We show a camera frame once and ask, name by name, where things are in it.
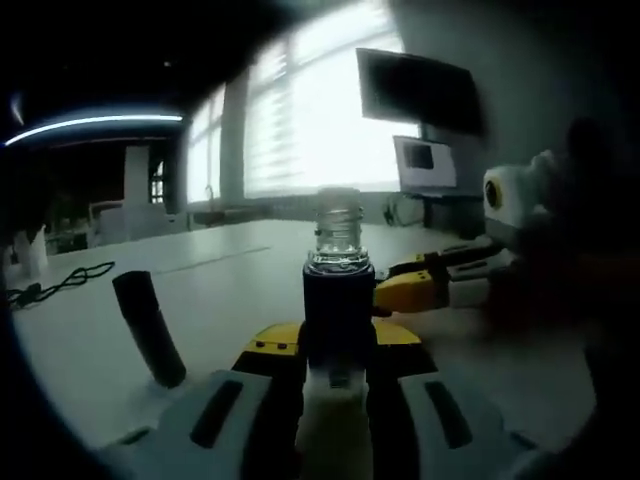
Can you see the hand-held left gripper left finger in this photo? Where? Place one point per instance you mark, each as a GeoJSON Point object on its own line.
{"type": "Point", "coordinates": [225, 425]}

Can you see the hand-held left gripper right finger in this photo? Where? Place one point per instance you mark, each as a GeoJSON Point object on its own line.
{"type": "Point", "coordinates": [440, 430]}

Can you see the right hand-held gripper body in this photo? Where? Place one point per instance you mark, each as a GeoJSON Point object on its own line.
{"type": "Point", "coordinates": [515, 200]}

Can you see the short dark cosmetic bottle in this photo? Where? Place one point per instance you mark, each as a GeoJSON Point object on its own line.
{"type": "Point", "coordinates": [340, 310]}

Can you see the tall dark cosmetic bottle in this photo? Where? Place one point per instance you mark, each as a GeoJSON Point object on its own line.
{"type": "Point", "coordinates": [150, 330]}

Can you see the white laptop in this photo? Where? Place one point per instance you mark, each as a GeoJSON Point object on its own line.
{"type": "Point", "coordinates": [440, 170]}

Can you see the white table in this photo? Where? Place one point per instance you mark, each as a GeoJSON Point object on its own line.
{"type": "Point", "coordinates": [240, 310]}

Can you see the white window blinds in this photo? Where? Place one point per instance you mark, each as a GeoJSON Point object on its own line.
{"type": "Point", "coordinates": [310, 125]}

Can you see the dark side counter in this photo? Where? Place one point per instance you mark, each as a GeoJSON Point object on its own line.
{"type": "Point", "coordinates": [235, 215]}

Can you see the ceiling strip light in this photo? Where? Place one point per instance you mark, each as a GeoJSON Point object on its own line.
{"type": "Point", "coordinates": [100, 120]}

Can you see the black wall monitor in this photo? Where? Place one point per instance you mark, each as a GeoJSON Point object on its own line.
{"type": "Point", "coordinates": [420, 90]}

